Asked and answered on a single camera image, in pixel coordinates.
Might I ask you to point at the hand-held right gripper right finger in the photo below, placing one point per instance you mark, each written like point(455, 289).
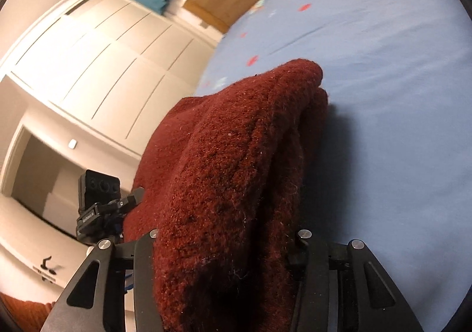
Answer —
point(313, 280)

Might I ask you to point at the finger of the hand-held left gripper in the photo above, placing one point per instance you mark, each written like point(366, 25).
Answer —
point(132, 199)

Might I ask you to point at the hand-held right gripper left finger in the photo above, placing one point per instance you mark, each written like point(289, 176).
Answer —
point(143, 273)

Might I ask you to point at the dark red knitted sweater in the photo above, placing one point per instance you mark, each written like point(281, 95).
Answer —
point(228, 170)

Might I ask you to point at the red-brown cloth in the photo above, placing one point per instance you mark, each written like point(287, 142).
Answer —
point(25, 313)

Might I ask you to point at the white wardrobe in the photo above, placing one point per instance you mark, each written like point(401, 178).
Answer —
point(110, 70)

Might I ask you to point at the blue printed bed sheet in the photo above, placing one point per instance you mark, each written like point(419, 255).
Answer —
point(387, 96)

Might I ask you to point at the white wall switch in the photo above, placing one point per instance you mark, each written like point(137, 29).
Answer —
point(72, 143)

